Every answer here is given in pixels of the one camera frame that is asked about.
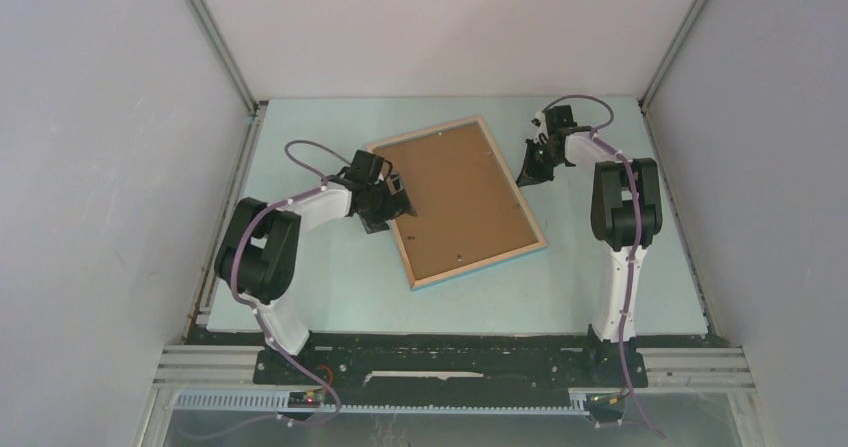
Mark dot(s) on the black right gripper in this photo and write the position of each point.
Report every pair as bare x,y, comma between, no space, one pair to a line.
530,173

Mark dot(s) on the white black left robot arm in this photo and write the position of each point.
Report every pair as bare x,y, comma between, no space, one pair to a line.
257,256

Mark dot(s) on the white cable duct strip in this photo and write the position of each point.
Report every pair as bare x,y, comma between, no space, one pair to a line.
282,402

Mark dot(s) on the corner aluminium rail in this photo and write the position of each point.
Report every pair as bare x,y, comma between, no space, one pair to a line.
204,17
679,40

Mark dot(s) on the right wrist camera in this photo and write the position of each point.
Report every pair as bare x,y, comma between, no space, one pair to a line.
539,121

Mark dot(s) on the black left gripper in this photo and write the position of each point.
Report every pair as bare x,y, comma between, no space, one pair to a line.
396,204

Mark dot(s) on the brown frame backing board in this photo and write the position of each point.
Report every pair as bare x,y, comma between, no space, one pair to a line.
464,202

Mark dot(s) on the left corner aluminium rail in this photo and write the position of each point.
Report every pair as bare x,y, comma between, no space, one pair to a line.
204,17

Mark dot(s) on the wooden picture frame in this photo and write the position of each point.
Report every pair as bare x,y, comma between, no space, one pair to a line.
484,268

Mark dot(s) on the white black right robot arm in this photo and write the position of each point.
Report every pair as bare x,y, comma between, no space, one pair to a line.
625,211

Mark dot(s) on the right corner aluminium rail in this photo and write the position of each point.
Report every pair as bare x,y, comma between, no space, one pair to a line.
679,40

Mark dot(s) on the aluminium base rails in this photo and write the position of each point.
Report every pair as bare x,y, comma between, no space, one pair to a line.
674,365

